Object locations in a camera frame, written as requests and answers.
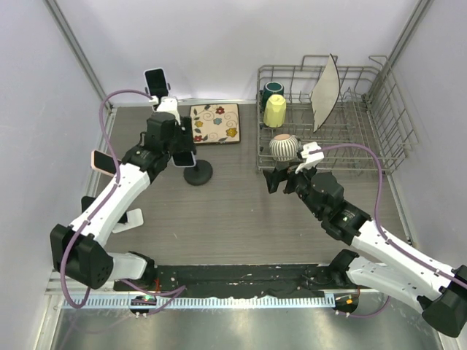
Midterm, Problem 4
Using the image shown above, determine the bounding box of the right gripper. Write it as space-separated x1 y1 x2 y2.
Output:
263 159 325 219

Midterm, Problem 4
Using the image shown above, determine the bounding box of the floral square plate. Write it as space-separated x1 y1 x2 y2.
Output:
190 104 241 144

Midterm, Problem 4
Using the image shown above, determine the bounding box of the black phone stand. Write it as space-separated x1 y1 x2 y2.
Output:
144 82 171 98
183 160 213 186

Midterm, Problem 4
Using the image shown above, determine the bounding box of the white phone stand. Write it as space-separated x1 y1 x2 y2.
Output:
112 209 144 233
144 68 171 98

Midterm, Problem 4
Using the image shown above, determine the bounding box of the metal dish rack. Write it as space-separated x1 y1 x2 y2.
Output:
256 55 418 174

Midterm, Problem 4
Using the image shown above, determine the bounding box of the lavender case phone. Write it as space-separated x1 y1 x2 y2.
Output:
172 152 196 168

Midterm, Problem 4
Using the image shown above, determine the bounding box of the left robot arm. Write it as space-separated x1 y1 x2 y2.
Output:
50 112 196 291

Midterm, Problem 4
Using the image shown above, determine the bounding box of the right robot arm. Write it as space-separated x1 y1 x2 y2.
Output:
263 168 466 338

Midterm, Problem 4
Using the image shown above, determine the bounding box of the pink case phone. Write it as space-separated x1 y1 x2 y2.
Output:
90 149 117 176

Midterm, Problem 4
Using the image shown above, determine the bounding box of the black phone on white stand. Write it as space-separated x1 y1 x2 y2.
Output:
80 196 128 224

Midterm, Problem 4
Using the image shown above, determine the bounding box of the striped round mug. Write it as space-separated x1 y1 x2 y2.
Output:
269 134 301 162

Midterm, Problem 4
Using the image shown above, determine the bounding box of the yellow faceted cup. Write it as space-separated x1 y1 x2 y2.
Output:
263 94 287 128

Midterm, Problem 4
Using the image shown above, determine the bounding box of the dark green mug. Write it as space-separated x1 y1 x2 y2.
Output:
261 81 284 109

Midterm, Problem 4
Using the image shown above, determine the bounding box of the white curved plate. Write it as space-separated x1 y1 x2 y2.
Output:
309 54 340 133

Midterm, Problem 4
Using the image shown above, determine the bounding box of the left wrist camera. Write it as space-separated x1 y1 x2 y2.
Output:
149 96 181 124

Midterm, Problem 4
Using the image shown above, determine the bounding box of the black mounting base plate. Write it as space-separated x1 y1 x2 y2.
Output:
112 263 373 298

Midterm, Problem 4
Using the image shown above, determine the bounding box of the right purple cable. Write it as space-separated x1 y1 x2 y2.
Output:
315 142 467 318

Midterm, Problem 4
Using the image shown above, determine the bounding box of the white cable duct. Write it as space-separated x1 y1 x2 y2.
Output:
82 294 335 311

